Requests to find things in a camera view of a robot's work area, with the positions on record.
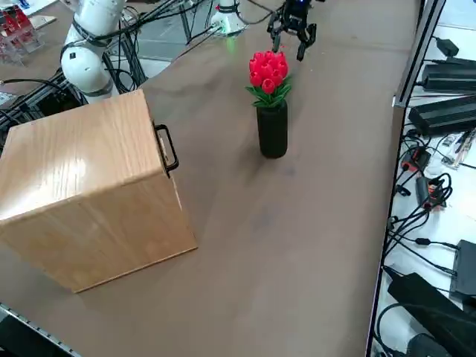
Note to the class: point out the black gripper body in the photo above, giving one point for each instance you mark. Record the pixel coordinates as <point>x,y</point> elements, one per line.
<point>297,13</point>

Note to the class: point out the red tulip bouquet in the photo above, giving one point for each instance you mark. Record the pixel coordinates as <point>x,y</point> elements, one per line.
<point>269,72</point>

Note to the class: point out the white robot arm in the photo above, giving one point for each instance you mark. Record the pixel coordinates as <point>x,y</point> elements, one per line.
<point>230,22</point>
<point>85,67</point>

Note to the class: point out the black cylindrical vase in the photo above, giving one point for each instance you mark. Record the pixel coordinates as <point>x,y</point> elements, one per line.
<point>272,130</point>

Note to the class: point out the small black charger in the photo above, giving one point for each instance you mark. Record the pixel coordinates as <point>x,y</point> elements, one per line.
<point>447,46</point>

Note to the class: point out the black ribbed power adapter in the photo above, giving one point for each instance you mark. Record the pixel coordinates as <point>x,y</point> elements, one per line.
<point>442,115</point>

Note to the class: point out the orange black connector box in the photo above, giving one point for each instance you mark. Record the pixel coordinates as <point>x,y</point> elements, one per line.
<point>418,158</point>

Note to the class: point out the black orange adapter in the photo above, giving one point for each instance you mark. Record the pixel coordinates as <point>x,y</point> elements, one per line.
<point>423,189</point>

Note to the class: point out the wooden drawer box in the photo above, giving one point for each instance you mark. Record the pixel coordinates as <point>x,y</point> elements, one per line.
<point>93,186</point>

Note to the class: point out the clear acrylic shelf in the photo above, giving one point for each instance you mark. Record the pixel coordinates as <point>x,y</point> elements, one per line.
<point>15,26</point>

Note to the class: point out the black flat box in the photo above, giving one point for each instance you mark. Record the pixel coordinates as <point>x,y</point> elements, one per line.
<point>465,271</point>

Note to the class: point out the aluminium frame post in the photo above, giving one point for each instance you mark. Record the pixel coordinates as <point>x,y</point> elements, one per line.
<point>420,48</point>

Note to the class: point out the black metal frame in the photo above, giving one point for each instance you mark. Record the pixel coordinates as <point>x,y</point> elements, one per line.
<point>56,98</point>

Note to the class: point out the aluminium edge rail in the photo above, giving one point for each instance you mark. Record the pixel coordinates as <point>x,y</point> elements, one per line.
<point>37,331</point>

